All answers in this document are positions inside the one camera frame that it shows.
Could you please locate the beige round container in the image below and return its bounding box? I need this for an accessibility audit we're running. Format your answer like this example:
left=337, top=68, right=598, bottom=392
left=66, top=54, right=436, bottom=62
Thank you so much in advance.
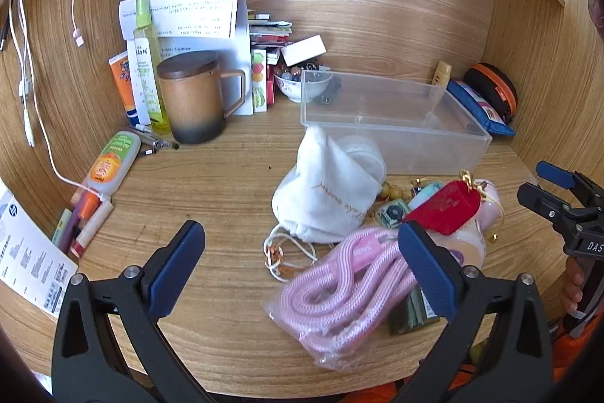
left=433, top=221, right=487, bottom=270

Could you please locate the white drawstring pouch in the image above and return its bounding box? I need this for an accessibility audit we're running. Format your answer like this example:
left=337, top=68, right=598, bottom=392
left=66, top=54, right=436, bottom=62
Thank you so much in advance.
left=263, top=125, right=384, bottom=282

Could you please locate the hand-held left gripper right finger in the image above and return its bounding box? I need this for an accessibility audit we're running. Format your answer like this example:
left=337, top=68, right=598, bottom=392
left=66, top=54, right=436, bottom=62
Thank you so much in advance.
left=398, top=220, right=554, bottom=403

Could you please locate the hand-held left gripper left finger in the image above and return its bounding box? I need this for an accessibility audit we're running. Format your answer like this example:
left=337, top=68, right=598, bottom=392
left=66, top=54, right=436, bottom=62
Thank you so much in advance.
left=51, top=220, right=207, bottom=403

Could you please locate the wooden desk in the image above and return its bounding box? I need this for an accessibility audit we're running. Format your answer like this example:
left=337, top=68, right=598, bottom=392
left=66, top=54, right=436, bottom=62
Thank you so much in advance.
left=0, top=94, right=574, bottom=399

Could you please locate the small white card box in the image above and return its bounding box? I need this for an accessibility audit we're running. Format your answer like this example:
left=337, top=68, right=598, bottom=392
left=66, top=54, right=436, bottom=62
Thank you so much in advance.
left=279, top=35, right=327, bottom=66

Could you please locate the white patterned bowl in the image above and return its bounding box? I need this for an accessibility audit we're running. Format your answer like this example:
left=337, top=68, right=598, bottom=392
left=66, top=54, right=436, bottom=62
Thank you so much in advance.
left=274, top=70, right=333, bottom=104

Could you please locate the stack of small packets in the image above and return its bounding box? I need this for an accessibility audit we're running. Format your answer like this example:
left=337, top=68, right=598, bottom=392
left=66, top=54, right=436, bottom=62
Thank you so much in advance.
left=248, top=12, right=293, bottom=51

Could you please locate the white tube with red cap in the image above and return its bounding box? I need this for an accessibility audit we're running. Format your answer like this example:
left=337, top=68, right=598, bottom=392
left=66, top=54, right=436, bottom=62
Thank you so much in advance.
left=70, top=200, right=115, bottom=258

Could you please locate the black metal pen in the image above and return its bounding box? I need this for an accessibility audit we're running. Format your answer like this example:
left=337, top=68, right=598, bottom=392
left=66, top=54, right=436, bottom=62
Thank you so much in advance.
left=129, top=123, right=180, bottom=150

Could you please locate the tall green spray bottle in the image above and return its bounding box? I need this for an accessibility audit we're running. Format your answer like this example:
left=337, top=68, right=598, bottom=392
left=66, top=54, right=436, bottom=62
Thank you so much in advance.
left=133, top=0, right=173, bottom=136

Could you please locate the printed paper sheet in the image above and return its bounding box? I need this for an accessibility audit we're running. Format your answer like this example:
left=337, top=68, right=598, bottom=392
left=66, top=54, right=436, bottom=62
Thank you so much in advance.
left=0, top=179, right=80, bottom=319

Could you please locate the red slim box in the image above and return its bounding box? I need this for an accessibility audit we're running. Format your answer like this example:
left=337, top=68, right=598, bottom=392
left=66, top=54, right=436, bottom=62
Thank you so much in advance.
left=266, top=49, right=280, bottom=105

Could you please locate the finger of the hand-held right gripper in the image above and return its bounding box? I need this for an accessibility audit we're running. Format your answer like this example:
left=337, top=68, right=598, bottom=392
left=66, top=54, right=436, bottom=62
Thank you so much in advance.
left=535, top=161, right=604, bottom=202
left=516, top=182, right=575, bottom=235

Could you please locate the black and orange round case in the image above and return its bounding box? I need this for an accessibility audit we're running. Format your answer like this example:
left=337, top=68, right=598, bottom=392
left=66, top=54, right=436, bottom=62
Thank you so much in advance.
left=462, top=62, right=519, bottom=125

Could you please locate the clear plastic box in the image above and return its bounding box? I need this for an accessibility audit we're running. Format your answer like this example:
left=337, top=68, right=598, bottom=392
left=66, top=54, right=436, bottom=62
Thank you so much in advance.
left=300, top=70, right=493, bottom=176

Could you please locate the teal small case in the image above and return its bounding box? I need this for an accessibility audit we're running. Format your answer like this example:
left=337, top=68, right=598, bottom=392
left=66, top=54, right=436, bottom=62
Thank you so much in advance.
left=408, top=181, right=447, bottom=210

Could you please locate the long white cable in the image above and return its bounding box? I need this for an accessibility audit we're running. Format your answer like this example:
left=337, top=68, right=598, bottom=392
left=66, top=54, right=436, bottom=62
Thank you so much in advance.
left=8, top=0, right=110, bottom=201

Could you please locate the orange sunscreen tube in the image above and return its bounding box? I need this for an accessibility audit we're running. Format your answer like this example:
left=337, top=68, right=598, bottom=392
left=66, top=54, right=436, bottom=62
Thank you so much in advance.
left=109, top=51, right=142, bottom=126

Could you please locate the green highlighter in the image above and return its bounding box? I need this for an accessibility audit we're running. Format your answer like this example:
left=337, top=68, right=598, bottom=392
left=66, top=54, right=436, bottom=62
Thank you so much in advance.
left=51, top=208, right=74, bottom=249

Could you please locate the pink round case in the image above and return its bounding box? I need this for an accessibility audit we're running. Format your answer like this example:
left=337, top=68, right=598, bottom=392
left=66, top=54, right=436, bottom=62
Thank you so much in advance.
left=472, top=179, right=504, bottom=235

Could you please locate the white round lid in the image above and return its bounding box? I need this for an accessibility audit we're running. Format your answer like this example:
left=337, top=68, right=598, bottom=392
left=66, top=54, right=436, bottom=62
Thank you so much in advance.
left=337, top=135, right=388, bottom=183

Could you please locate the white bottle with orange label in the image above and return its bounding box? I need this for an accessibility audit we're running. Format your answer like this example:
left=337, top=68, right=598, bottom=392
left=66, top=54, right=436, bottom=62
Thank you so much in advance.
left=79, top=131, right=142, bottom=196

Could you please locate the blue zip pouch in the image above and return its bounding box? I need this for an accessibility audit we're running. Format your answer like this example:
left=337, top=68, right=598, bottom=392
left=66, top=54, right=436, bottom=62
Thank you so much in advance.
left=446, top=79, right=516, bottom=137

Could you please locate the person's right hand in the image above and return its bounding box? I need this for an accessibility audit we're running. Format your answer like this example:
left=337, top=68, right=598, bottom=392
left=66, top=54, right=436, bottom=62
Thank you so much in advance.
left=561, top=259, right=587, bottom=306

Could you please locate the brown ceramic mug with lid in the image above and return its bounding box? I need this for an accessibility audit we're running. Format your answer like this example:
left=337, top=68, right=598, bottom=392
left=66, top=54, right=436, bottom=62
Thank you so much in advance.
left=156, top=52, right=247, bottom=144

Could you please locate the white paper box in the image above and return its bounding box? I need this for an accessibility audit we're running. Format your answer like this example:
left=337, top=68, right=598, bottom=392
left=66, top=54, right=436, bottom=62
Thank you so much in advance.
left=118, top=0, right=254, bottom=116

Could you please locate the red tag with gold clasp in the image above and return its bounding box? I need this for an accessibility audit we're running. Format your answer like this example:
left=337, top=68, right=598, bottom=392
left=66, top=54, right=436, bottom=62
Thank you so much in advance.
left=402, top=169, right=482, bottom=236

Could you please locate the dark green spray bottle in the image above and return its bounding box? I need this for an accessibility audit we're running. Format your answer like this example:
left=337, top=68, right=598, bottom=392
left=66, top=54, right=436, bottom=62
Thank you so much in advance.
left=388, top=285, right=442, bottom=335

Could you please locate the pink rope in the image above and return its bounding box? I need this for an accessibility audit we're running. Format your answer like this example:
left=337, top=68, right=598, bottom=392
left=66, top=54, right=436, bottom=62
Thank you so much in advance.
left=261, top=227, right=454, bottom=371

